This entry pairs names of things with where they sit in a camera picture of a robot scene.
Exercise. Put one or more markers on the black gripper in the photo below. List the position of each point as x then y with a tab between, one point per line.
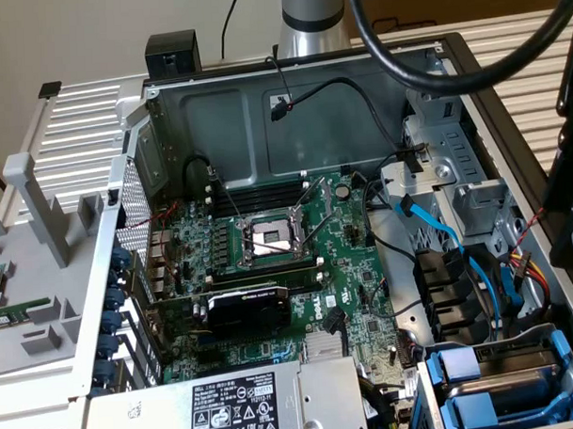
571	204

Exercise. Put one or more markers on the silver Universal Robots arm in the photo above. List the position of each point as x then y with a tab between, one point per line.
308	35

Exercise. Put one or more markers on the blue disk carrier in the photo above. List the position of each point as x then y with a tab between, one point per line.
472	408

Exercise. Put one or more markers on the grey metal drive cage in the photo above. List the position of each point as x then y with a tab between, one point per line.
453	143

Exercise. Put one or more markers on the hard drive in blue caddy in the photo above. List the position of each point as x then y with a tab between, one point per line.
516	336

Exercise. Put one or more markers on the black fan shroud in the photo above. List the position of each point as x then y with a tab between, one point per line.
440	294

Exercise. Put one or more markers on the round coin battery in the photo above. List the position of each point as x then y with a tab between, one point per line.
343	191

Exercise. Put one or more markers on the green motherboard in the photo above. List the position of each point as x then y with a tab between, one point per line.
350	287

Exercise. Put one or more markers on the silver socket cover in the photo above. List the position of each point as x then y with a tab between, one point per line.
326	194

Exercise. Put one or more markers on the thin metal locking lever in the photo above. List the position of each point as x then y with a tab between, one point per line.
226	195
319	227

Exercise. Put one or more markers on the silver finned heat sink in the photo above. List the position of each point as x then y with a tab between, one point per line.
321	347

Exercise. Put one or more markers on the CPU socket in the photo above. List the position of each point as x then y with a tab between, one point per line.
270	236

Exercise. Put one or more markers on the black RAM slot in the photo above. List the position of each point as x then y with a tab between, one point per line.
257	182
257	195
270	283
265	268

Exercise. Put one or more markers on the silver power supply with label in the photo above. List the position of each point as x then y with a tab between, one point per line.
321	401

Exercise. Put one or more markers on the black graphics card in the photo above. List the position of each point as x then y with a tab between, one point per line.
247	314

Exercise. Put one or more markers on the open PC case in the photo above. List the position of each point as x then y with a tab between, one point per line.
217	127

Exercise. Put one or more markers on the black plastic block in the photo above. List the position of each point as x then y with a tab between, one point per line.
172	54

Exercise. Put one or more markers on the dark blue slot latch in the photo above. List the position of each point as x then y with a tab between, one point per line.
115	278
120	255
104	371
113	298
108	346
111	321

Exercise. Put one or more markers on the black profile end cap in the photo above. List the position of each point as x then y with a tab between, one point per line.
49	89

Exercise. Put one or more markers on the grey plastic parts rack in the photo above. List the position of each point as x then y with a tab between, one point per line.
39	289

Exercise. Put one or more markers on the green RAM stick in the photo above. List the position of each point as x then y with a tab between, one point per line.
12	318

